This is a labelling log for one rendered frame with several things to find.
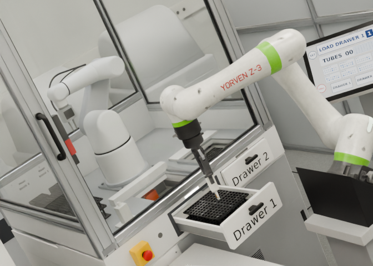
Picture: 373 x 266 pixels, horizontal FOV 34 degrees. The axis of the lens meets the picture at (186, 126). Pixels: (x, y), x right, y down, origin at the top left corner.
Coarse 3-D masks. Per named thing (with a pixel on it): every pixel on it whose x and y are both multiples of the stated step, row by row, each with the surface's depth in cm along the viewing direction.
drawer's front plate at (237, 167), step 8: (256, 144) 273; (264, 144) 276; (248, 152) 270; (256, 152) 273; (264, 152) 276; (240, 160) 267; (256, 160) 273; (264, 160) 276; (232, 168) 264; (240, 168) 267; (248, 168) 270; (224, 176) 262; (232, 176) 264; (240, 176) 267; (248, 176) 270; (232, 184) 264; (240, 184) 267
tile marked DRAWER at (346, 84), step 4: (344, 80) 275; (348, 80) 274; (332, 84) 277; (336, 84) 276; (340, 84) 275; (344, 84) 274; (348, 84) 274; (352, 84) 273; (332, 88) 276; (336, 88) 276; (340, 88) 275; (344, 88) 274; (348, 88) 273; (332, 92) 276
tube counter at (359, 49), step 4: (372, 40) 274; (360, 44) 276; (364, 44) 275; (368, 44) 275; (372, 44) 274; (348, 48) 278; (352, 48) 277; (356, 48) 276; (360, 48) 276; (364, 48) 275; (368, 48) 274; (372, 48) 273; (344, 52) 278; (348, 52) 278; (352, 52) 277; (356, 52) 276; (360, 52) 275; (348, 56) 277
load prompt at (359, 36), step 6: (366, 30) 277; (372, 30) 275; (348, 36) 279; (354, 36) 278; (360, 36) 277; (366, 36) 276; (372, 36) 275; (330, 42) 282; (336, 42) 281; (342, 42) 280; (348, 42) 279; (354, 42) 278; (318, 48) 284; (324, 48) 283; (330, 48) 281; (336, 48) 280; (318, 54) 283
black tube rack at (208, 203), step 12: (228, 192) 248; (240, 192) 243; (204, 204) 247; (216, 204) 242; (228, 204) 238; (240, 204) 242; (192, 216) 248; (204, 216) 238; (216, 216) 233; (228, 216) 236
